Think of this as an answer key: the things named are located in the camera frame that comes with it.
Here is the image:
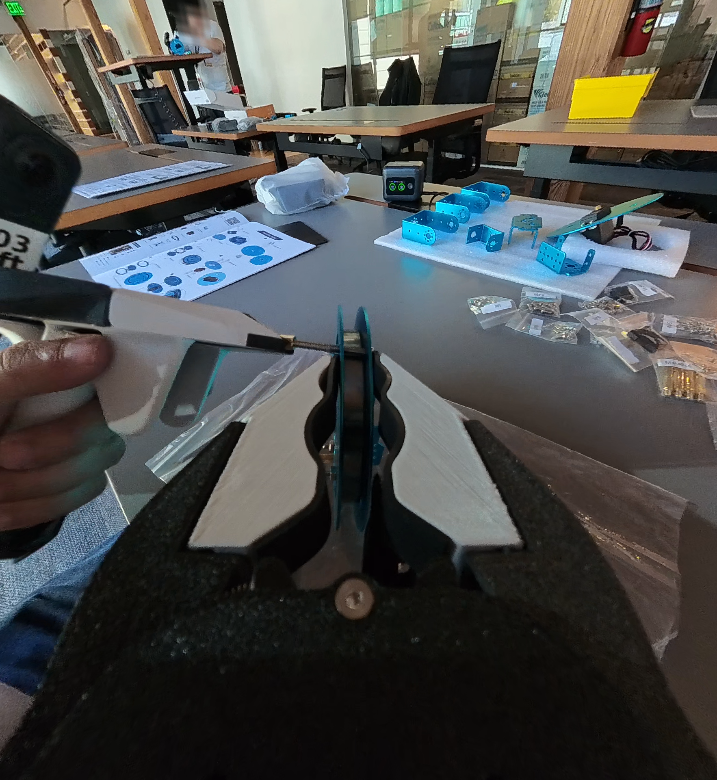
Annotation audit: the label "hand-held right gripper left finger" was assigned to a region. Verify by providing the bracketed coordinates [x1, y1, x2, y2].
[188, 355, 336, 570]

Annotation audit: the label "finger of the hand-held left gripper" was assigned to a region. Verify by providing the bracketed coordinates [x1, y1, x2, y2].
[108, 290, 290, 356]

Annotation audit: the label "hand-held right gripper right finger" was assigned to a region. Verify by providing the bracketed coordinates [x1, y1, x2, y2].
[370, 353, 524, 586]

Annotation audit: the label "blue round turntable base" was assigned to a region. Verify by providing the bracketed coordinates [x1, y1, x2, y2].
[331, 305, 390, 576]

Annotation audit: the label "brass standoff screw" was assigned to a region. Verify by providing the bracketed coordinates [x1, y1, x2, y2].
[281, 335, 342, 355]

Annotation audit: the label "wooden standing desk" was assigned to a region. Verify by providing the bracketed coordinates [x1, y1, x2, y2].
[99, 52, 214, 79]

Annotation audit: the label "grey desk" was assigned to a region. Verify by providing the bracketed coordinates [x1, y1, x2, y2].
[44, 173, 717, 780]

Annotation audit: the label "person's left hand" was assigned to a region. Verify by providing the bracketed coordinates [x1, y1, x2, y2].
[0, 334, 128, 544]

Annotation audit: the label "printed instruction booklet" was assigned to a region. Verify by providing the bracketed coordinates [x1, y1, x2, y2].
[79, 212, 317, 302]

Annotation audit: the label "wood-edged office table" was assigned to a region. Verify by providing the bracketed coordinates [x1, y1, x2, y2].
[485, 97, 717, 199]
[256, 102, 497, 185]
[54, 143, 277, 233]

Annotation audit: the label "printed paper sheet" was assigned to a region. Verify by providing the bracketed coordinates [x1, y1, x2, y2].
[72, 160, 233, 199]

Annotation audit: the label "black flat card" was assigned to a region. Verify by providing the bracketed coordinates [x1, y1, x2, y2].
[273, 221, 330, 247]

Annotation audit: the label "clear plastic wrap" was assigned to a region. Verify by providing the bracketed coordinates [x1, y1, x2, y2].
[471, 403, 698, 660]

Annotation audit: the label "white plastic bag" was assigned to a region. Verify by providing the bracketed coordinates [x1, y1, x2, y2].
[255, 157, 351, 216]

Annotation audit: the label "white foam sheet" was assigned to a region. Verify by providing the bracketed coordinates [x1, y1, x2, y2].
[373, 201, 691, 301]

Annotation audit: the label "pile of small screw bags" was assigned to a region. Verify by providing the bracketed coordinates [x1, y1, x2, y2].
[466, 278, 717, 455]

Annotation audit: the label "black cube device green lights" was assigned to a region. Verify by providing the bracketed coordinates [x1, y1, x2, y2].
[382, 161, 427, 202]

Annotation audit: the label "black office chair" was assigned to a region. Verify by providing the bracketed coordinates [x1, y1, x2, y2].
[320, 65, 347, 112]
[432, 39, 503, 179]

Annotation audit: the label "teal flat metal plate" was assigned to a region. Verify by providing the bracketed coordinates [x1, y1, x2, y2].
[545, 193, 664, 239]

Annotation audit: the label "black jacket on chair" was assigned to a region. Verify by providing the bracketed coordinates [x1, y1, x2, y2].
[379, 55, 422, 108]

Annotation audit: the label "stack of cardboard boxes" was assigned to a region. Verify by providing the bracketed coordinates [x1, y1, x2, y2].
[495, 0, 570, 167]

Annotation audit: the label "yellow plastic bin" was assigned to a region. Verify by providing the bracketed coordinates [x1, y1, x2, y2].
[567, 73, 658, 120]

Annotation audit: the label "wooden pillar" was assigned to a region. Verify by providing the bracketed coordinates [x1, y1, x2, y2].
[547, 0, 641, 112]

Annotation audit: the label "red fire extinguisher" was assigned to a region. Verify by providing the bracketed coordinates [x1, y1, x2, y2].
[623, 0, 664, 58]

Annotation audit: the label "small blue angle bracket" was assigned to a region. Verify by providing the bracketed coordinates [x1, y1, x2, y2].
[466, 223, 506, 252]

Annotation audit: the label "wide blue perforated bracket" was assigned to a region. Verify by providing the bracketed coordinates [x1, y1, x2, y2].
[535, 234, 597, 279]

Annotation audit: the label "long blue metal bracket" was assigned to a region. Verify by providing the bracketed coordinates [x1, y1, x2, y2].
[436, 194, 491, 224]
[462, 181, 512, 206]
[401, 210, 460, 245]

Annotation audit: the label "grey-blue metal bracket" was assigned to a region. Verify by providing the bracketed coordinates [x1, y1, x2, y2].
[506, 213, 542, 248]

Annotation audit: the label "black servo motor with cable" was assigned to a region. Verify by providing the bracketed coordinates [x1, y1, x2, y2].
[580, 213, 665, 252]

